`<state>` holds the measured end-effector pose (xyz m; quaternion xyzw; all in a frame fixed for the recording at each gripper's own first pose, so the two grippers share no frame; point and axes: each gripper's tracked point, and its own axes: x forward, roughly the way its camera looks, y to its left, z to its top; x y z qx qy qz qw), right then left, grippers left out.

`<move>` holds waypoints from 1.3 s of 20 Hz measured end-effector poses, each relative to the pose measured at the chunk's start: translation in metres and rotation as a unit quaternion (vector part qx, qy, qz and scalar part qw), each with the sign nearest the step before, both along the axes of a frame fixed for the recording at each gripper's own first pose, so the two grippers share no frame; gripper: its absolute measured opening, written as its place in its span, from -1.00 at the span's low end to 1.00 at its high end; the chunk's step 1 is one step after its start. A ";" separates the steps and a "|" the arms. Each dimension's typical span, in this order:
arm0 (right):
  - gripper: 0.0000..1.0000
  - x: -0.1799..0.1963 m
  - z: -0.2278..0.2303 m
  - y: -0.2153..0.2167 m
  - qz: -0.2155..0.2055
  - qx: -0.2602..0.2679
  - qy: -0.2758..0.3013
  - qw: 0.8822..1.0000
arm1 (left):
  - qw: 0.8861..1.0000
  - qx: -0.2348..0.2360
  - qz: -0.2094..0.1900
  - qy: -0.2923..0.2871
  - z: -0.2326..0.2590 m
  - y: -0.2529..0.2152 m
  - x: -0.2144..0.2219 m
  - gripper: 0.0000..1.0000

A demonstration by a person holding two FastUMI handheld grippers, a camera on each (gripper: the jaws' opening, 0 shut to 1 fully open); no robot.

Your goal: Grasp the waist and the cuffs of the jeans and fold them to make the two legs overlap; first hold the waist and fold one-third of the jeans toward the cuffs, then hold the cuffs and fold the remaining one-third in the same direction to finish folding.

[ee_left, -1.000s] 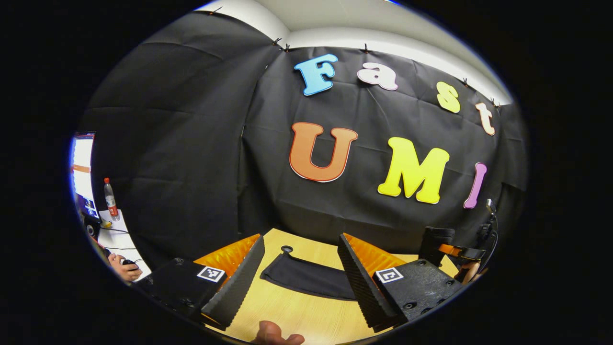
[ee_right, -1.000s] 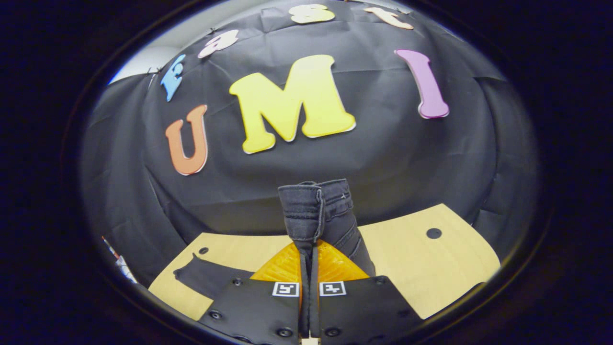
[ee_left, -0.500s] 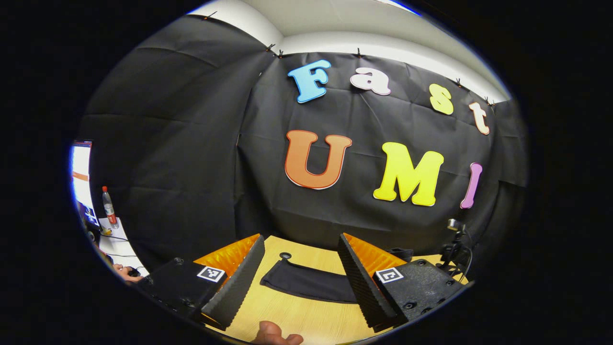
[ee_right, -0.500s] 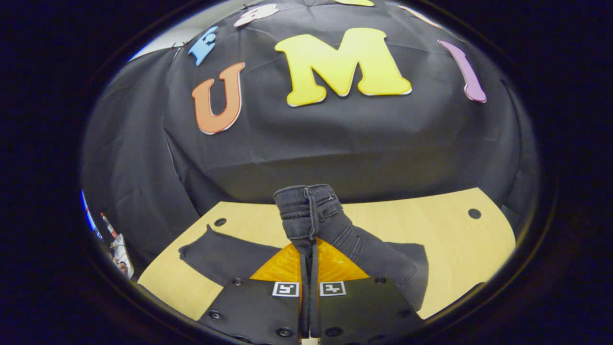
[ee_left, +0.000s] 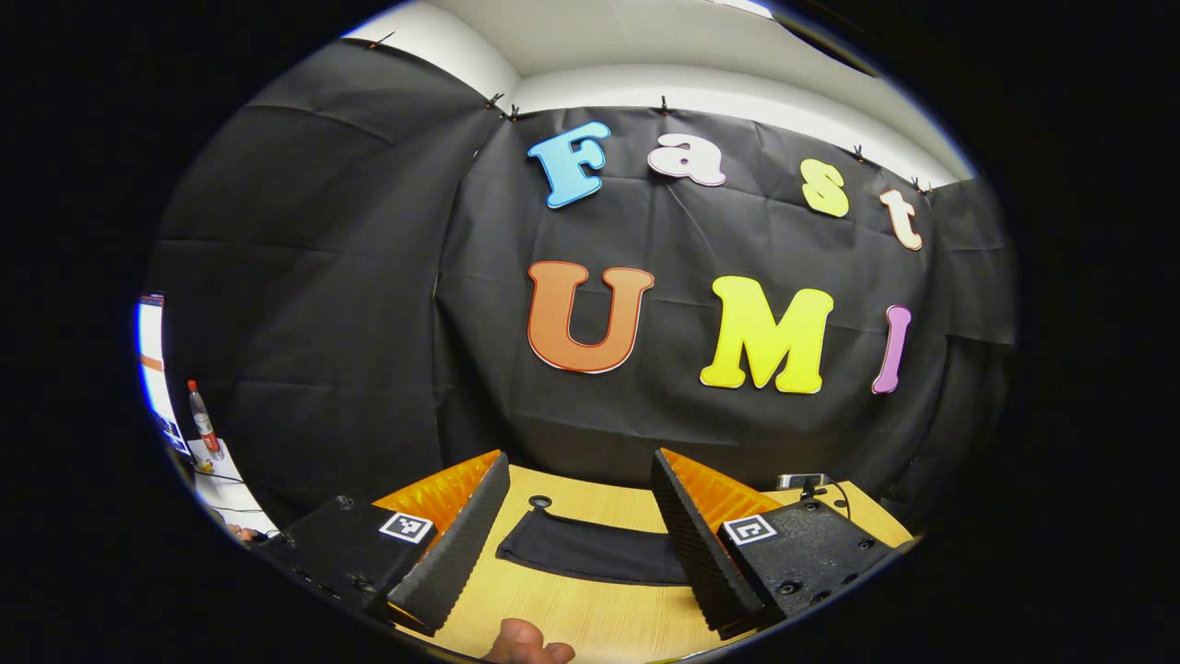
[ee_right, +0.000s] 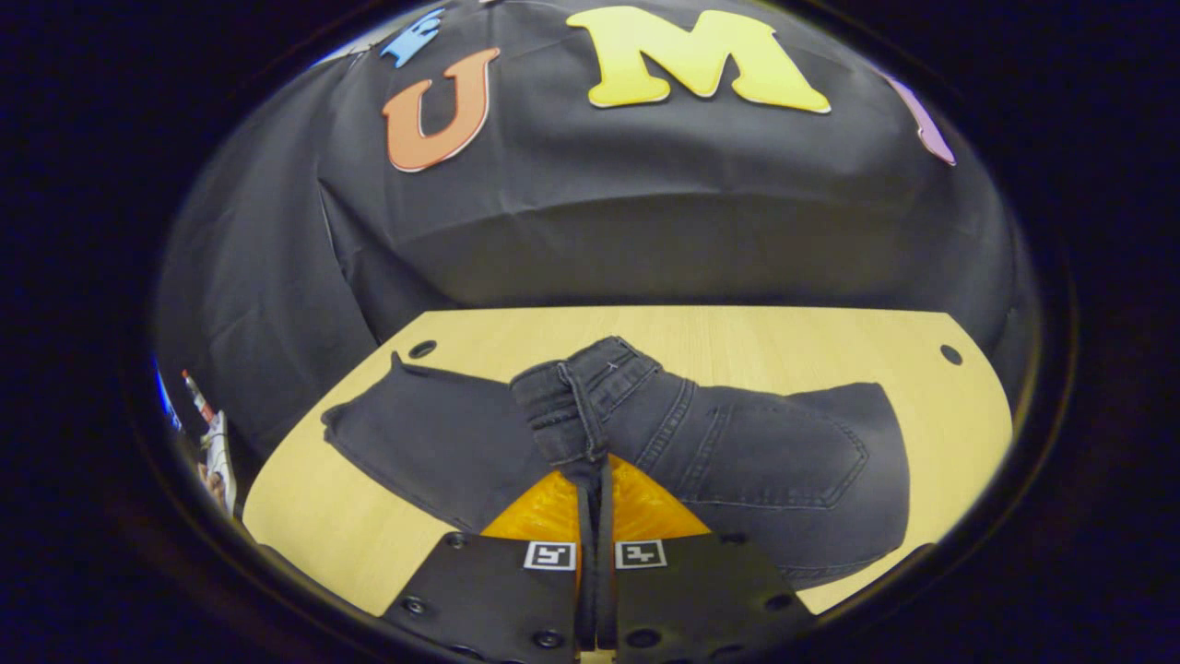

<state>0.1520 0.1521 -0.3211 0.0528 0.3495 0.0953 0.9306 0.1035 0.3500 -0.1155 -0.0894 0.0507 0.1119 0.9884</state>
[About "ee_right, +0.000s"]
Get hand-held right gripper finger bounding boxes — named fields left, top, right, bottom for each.
left=599, top=456, right=817, bottom=664
left=383, top=461, right=600, bottom=664

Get black jeans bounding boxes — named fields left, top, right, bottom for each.
left=321, top=335, right=912, bottom=591

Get black backdrop cloth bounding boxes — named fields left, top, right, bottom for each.
left=152, top=0, right=1043, bottom=462

